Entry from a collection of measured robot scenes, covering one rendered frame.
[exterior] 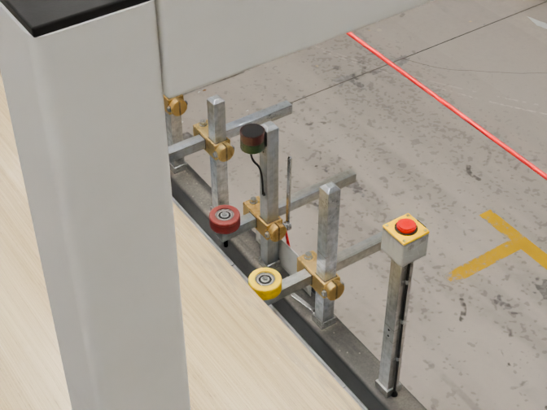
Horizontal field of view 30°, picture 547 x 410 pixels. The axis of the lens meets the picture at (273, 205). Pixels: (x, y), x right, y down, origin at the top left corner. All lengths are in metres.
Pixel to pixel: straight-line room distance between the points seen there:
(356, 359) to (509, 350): 1.11
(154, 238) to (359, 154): 3.85
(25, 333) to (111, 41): 2.04
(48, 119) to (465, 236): 3.60
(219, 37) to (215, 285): 2.05
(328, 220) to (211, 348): 0.40
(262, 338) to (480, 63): 2.83
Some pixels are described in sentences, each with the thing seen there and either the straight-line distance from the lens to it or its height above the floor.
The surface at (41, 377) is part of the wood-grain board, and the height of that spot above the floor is 0.90.
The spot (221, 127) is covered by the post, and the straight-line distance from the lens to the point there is 2.72.
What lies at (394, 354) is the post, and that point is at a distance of 2.38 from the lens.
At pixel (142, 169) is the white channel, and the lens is 0.41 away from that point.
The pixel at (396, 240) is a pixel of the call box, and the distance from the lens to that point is 2.10.
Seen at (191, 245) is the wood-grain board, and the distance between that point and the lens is 2.54.
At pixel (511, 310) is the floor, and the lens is 3.70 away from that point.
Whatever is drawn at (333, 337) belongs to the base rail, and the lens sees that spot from 2.59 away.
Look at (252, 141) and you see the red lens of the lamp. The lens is 2.42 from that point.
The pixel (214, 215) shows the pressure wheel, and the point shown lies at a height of 0.91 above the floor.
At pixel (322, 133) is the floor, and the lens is 4.38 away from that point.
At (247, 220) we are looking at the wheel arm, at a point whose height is 0.86.
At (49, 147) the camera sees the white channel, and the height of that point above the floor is 2.41.
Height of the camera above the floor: 2.64
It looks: 41 degrees down
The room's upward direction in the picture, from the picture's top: straight up
